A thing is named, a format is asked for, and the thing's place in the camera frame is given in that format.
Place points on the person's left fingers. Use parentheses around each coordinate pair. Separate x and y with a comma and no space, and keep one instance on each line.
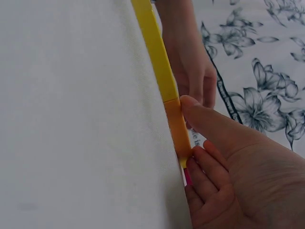
(202,88)

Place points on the short yellow block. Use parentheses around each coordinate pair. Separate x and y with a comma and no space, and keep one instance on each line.
(184,161)

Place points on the person's right hand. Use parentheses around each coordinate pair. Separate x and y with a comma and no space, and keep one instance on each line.
(257,186)

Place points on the long yellow block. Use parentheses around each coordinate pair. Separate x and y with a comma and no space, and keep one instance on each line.
(156,47)

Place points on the orange block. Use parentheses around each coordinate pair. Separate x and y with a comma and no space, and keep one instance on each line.
(177,128)

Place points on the pink block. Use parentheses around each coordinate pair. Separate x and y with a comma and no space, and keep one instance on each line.
(188,177)

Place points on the person's right thumb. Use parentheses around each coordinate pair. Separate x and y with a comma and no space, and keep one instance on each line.
(205,121)

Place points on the person's left forearm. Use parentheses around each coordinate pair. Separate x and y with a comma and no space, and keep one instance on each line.
(174,16)

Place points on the person's right fingers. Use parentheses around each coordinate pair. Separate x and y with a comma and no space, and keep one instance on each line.
(207,167)

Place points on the person's left hand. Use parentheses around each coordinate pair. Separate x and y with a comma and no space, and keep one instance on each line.
(190,64)

